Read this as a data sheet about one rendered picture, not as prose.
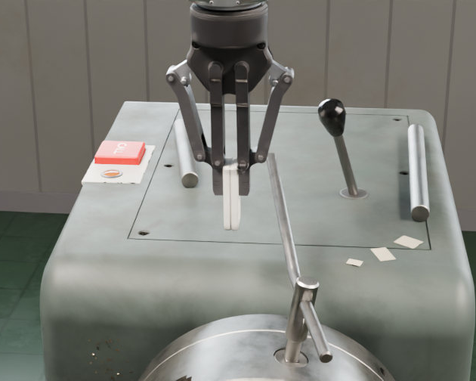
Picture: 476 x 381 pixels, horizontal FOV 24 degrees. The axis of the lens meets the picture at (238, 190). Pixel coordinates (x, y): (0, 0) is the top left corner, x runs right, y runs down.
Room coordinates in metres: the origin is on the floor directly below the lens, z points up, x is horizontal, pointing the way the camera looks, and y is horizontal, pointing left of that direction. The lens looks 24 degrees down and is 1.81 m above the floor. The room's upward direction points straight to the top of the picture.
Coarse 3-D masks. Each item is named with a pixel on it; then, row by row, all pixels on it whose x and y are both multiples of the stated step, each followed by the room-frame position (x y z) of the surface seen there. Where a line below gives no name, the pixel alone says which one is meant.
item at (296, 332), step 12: (300, 288) 0.91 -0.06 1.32; (312, 288) 0.91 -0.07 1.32; (300, 300) 0.91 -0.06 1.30; (312, 300) 0.91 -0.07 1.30; (300, 312) 0.91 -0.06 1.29; (288, 324) 0.91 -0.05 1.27; (300, 324) 0.90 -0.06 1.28; (288, 336) 0.91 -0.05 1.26; (300, 336) 0.91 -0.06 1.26; (288, 348) 0.91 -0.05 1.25; (300, 348) 0.91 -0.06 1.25; (288, 360) 0.91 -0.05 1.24
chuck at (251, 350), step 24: (216, 336) 0.96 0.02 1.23; (240, 336) 0.95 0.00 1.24; (264, 336) 0.95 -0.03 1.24; (168, 360) 0.96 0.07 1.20; (192, 360) 0.94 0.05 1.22; (216, 360) 0.92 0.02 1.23; (240, 360) 0.91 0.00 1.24; (264, 360) 0.91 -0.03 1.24; (312, 360) 0.92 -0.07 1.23; (336, 360) 0.93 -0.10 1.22
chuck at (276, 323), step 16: (224, 320) 0.99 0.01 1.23; (240, 320) 0.99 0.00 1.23; (256, 320) 0.98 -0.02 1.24; (272, 320) 0.98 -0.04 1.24; (192, 336) 0.99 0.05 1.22; (208, 336) 0.97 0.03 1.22; (336, 336) 0.98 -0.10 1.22; (160, 352) 1.00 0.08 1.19; (176, 352) 0.97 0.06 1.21; (352, 352) 0.96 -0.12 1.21; (368, 352) 0.98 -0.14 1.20; (384, 368) 0.98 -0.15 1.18
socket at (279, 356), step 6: (276, 354) 0.92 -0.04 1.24; (282, 354) 0.92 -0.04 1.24; (300, 354) 0.93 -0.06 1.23; (276, 360) 0.91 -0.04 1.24; (282, 360) 0.91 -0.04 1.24; (300, 360) 0.91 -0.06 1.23; (306, 360) 0.92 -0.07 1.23; (288, 366) 0.90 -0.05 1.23; (294, 366) 0.90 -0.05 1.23; (300, 366) 0.90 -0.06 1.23
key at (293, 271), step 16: (272, 160) 1.13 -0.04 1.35; (272, 176) 1.10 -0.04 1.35; (288, 224) 1.03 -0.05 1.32; (288, 240) 1.00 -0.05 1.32; (288, 256) 0.98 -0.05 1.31; (288, 272) 0.96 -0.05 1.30; (304, 304) 0.90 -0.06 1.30; (304, 320) 0.88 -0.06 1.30; (320, 336) 0.84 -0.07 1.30; (320, 352) 0.82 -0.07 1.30
